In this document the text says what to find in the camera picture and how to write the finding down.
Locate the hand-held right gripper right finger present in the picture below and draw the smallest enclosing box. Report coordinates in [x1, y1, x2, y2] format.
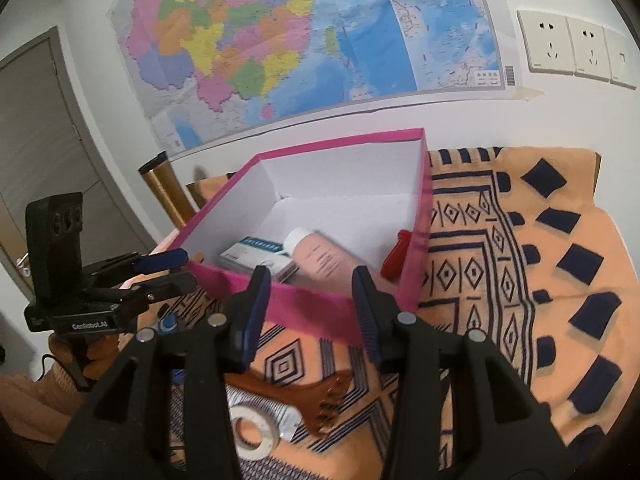
[351, 265, 571, 480]

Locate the grey door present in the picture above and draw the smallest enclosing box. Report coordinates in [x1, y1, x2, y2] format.
[0, 27, 163, 306]

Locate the white tape roll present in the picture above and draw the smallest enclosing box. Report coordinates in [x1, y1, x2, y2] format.
[227, 404, 278, 461]

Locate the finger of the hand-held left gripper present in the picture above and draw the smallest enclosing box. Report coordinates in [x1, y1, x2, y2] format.
[82, 248, 190, 281]
[87, 271, 198, 311]

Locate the colourful wall map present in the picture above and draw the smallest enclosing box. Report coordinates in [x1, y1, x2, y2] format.
[109, 0, 523, 158]

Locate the white wall socket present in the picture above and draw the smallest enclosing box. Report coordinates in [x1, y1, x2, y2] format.
[516, 9, 573, 73]
[565, 16, 612, 81]

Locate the gold tumbler with black lid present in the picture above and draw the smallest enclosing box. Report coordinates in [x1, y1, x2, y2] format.
[139, 151, 193, 228]

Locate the pink tube with white cap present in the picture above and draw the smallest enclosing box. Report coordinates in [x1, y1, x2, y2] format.
[283, 227, 396, 293]

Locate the person's left forearm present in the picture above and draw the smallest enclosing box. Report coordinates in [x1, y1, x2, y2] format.
[0, 355, 88, 443]

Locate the pink cardboard box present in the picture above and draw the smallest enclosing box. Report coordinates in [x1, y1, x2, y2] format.
[150, 128, 433, 348]

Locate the brown wooden comb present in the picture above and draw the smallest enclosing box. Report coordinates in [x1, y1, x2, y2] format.
[227, 367, 353, 438]

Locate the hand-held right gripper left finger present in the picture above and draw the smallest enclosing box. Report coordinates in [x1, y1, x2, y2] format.
[47, 264, 273, 480]

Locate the narrow white wall switch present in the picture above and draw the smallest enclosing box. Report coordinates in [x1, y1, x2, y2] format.
[602, 27, 638, 88]

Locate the orange patterned cloth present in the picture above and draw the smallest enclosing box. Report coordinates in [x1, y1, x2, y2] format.
[47, 146, 628, 480]

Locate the white and blue medicine box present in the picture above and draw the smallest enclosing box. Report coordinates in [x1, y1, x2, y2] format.
[217, 236, 301, 283]

